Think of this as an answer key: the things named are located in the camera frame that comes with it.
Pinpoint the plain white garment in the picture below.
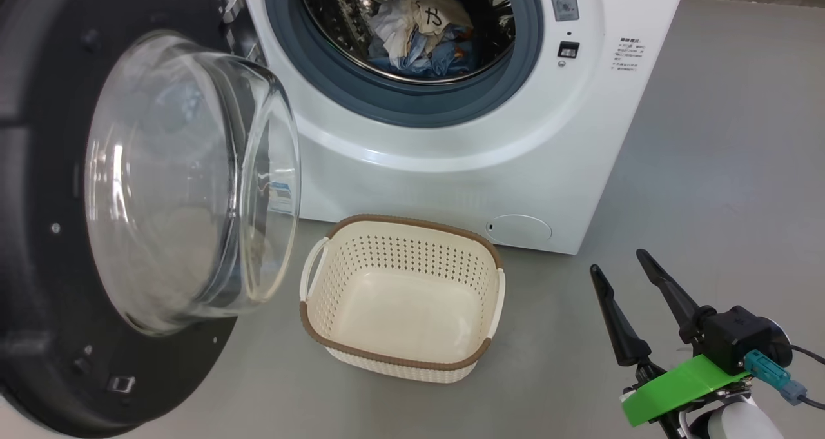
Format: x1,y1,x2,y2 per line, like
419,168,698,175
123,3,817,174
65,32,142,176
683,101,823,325
371,0,431,69

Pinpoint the white washing machine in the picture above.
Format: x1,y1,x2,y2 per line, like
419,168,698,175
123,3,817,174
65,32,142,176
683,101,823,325
216,0,692,256

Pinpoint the cream perforated laundry basket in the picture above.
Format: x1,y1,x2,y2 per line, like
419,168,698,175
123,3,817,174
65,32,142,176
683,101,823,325
299,214,507,384

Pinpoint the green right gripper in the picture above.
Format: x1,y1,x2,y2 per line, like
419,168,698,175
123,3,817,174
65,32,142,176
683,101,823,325
590,249,752,428

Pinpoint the grey rubber door gasket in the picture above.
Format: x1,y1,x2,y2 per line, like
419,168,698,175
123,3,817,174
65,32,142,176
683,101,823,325
264,0,545,129

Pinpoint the teal connector cable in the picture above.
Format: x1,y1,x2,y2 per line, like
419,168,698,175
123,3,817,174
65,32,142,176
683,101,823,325
744,350,825,411

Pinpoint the steel washing drum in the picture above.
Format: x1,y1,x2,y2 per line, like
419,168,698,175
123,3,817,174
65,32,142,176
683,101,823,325
296,0,516,85

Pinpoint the printed warning text label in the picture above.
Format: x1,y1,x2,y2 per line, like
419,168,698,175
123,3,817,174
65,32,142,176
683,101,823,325
609,36,648,72

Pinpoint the black glass washing machine door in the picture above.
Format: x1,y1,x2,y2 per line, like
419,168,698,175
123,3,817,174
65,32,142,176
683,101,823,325
0,0,302,438

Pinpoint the thin black camera cable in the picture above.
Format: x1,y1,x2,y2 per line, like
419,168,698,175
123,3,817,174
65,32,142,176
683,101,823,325
790,344,825,366

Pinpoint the round filter access cover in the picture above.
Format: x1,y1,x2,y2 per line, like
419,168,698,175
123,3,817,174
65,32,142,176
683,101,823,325
485,214,553,245

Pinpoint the blue cartoon print garment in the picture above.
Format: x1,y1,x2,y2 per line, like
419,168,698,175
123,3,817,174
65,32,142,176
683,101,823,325
369,23,481,79

